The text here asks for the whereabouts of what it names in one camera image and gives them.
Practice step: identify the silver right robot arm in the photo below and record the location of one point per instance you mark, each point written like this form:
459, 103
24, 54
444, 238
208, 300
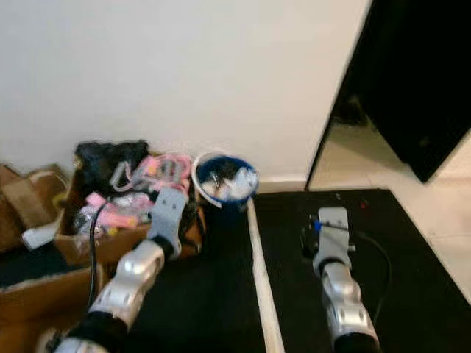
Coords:
346, 305

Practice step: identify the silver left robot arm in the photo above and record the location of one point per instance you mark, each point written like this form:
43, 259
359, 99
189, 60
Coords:
129, 283

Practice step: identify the blue rubbish bin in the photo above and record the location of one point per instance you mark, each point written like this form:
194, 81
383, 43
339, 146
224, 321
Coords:
228, 206

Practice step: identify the white crumpled trash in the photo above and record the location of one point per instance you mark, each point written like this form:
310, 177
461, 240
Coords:
239, 184

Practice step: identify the pink wrapped bundle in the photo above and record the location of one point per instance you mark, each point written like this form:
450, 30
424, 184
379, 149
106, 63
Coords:
165, 170

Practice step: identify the white floor strip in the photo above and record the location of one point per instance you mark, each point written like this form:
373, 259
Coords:
267, 294

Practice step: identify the narrow black floor mat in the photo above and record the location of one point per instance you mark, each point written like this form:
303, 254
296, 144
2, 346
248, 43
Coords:
213, 309

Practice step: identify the black plastic bag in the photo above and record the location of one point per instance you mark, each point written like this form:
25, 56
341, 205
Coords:
107, 163

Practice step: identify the cardboard box with pink packets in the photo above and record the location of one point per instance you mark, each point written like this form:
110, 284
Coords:
88, 254

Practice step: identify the wide black floor mat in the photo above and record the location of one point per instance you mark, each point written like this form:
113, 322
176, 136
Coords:
412, 279

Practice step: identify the white flat packet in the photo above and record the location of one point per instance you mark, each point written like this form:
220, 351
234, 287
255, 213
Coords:
40, 235

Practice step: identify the small open cardboard box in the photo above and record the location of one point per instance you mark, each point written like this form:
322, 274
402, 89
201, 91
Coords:
29, 195

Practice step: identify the large brown cardboard box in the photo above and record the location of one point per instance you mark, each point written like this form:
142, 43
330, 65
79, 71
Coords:
44, 309

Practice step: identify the black door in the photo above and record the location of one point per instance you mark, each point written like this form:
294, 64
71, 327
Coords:
419, 66

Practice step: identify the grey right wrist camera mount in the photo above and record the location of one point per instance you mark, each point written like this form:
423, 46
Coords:
333, 235

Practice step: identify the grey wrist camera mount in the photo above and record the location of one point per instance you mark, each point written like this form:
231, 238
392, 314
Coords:
168, 213
333, 235

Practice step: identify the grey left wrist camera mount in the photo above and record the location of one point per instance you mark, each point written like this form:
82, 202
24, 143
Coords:
168, 213

